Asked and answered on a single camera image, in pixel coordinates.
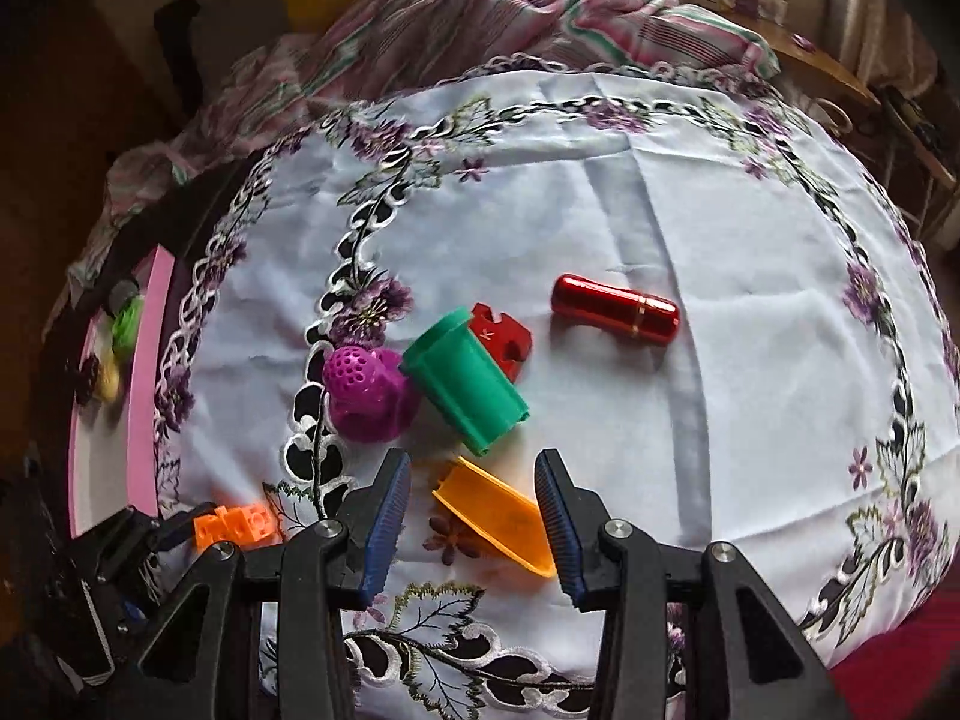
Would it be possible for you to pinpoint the bright green toy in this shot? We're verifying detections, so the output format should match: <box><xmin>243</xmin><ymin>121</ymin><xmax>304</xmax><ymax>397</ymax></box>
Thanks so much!
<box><xmin>111</xmin><ymin>294</ymin><xmax>145</xmax><ymax>352</ymax></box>

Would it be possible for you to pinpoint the pink shallow box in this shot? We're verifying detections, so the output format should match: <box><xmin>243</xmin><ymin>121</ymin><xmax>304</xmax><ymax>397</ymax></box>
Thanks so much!
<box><xmin>67</xmin><ymin>244</ymin><xmax>177</xmax><ymax>541</ymax></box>

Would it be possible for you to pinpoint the wooden desk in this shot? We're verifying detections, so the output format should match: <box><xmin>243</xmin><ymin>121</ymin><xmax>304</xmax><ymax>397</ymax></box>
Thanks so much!
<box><xmin>739</xmin><ymin>0</ymin><xmax>960</xmax><ymax>188</ymax></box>

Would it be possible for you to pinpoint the striped pink blanket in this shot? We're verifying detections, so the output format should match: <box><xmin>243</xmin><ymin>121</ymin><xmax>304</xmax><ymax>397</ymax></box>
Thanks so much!
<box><xmin>41</xmin><ymin>0</ymin><xmax>781</xmax><ymax>331</ymax></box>

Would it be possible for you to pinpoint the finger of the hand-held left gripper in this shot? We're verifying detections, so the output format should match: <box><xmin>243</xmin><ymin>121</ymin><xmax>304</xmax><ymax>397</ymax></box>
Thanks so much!
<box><xmin>64</xmin><ymin>506</ymin><xmax>162</xmax><ymax>595</ymax></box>
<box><xmin>146</xmin><ymin>514</ymin><xmax>203</xmax><ymax>554</ymax></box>

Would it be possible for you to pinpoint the orange toy block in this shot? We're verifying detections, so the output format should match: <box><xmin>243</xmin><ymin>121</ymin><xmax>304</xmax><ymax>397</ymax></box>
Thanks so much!
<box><xmin>193</xmin><ymin>502</ymin><xmax>284</xmax><ymax>548</ymax></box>

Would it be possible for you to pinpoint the patterned curtain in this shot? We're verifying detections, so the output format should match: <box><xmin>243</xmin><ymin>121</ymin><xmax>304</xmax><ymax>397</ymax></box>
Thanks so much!
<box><xmin>817</xmin><ymin>0</ymin><xmax>938</xmax><ymax>91</ymax></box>

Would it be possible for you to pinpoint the white embroidered tablecloth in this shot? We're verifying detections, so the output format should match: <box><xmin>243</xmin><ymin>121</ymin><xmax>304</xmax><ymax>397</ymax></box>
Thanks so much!
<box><xmin>150</xmin><ymin>52</ymin><xmax>960</xmax><ymax>713</ymax></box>

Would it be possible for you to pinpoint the green plastic cup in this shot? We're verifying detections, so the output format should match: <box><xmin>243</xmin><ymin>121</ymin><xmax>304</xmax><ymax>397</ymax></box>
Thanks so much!
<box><xmin>399</xmin><ymin>307</ymin><xmax>532</xmax><ymax>458</ymax></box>

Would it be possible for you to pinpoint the red cloth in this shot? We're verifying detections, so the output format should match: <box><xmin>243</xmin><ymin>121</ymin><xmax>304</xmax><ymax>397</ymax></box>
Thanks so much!
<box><xmin>817</xmin><ymin>600</ymin><xmax>960</xmax><ymax>720</ymax></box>

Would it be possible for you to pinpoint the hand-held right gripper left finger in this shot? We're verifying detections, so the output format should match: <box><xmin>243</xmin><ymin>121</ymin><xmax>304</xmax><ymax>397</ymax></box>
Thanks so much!
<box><xmin>112</xmin><ymin>448</ymin><xmax>413</xmax><ymax>720</ymax></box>

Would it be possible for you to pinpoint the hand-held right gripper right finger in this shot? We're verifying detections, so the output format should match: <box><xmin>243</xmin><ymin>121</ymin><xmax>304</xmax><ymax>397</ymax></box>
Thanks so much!
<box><xmin>534</xmin><ymin>448</ymin><xmax>852</xmax><ymax>720</ymax></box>

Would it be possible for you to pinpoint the purple perforated ball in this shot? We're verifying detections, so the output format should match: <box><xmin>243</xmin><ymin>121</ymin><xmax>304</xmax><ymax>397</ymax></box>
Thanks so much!
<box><xmin>322</xmin><ymin>345</ymin><xmax>419</xmax><ymax>443</ymax></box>

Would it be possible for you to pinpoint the red plastic piece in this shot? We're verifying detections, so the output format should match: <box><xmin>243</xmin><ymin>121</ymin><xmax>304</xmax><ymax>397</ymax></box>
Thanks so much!
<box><xmin>466</xmin><ymin>302</ymin><xmax>533</xmax><ymax>383</ymax></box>

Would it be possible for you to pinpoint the orange plastic scoop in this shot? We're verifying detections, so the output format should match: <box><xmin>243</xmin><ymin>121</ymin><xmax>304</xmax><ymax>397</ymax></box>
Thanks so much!
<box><xmin>433</xmin><ymin>456</ymin><xmax>560</xmax><ymax>580</ymax></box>

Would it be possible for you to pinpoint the red metal cylinder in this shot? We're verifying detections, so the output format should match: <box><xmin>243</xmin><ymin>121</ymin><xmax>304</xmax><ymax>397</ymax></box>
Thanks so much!
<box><xmin>551</xmin><ymin>274</ymin><xmax>681</xmax><ymax>346</ymax></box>

